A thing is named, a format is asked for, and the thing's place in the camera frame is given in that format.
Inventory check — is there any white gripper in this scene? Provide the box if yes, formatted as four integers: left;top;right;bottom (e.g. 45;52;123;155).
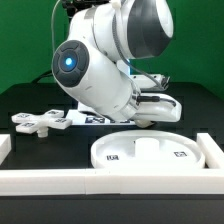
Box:
120;93;183;123

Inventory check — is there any white round table top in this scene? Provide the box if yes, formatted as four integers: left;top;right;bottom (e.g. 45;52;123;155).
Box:
91;130;205;170

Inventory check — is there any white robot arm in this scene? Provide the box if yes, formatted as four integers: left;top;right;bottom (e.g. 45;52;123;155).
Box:
52;0;181;122

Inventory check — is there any white marker sheet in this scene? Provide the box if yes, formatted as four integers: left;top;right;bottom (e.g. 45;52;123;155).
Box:
65;109;138;127

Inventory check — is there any white U-shaped fence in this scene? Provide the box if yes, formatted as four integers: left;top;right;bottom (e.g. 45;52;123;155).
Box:
0;133;224;196

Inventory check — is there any white cross-shaped table base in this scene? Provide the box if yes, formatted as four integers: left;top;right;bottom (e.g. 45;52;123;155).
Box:
11;109;72;138

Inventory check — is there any black cable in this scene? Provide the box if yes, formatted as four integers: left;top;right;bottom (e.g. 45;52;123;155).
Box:
31;69;54;84

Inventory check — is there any grey cable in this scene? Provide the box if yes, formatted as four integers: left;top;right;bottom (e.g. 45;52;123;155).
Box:
50;0;63;64

